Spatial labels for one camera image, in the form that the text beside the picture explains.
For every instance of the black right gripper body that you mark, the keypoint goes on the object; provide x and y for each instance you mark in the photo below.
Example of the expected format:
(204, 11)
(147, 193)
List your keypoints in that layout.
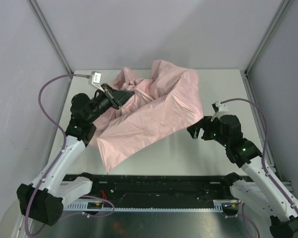
(201, 129)

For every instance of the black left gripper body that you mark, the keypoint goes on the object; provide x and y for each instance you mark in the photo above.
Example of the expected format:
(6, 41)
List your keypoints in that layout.
(113, 98)

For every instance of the pink umbrella with black lining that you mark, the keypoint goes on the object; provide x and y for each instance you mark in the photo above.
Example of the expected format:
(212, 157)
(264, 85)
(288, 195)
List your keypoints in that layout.
(164, 103)

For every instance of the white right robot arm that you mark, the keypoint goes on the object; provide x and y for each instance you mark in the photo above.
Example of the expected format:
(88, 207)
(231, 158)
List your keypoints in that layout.
(268, 197)

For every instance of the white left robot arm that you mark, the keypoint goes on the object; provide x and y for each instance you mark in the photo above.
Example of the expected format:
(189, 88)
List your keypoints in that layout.
(45, 198)

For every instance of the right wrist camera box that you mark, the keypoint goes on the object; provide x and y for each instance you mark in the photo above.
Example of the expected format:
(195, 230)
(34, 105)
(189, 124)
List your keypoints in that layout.
(219, 109)

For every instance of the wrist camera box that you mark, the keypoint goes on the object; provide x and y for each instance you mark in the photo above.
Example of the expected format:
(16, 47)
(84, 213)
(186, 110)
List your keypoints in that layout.
(219, 109)
(95, 78)

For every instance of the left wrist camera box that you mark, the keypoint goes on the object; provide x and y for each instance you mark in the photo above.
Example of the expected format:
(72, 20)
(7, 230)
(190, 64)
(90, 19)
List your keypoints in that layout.
(95, 78)

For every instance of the aluminium side rail right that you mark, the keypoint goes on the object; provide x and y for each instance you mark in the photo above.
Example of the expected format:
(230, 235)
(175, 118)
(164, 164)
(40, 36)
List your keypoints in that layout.
(261, 128)

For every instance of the white slotted cable duct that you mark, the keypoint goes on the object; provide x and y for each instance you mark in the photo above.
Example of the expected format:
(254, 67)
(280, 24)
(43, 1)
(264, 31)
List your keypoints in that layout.
(197, 205)

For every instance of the black mounting base plate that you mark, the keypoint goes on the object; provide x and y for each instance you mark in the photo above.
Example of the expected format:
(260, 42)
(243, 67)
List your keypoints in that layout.
(121, 189)

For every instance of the aluminium frame post left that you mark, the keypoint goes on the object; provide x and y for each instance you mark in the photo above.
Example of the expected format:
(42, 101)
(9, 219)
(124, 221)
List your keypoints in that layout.
(38, 13)

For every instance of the aluminium frame post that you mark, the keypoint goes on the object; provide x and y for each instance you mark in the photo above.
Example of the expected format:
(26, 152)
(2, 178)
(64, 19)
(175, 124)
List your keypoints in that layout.
(38, 13)
(273, 25)

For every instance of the aluminium frame post right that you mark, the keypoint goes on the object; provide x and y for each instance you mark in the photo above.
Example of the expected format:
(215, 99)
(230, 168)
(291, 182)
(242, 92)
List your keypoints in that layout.
(273, 25)

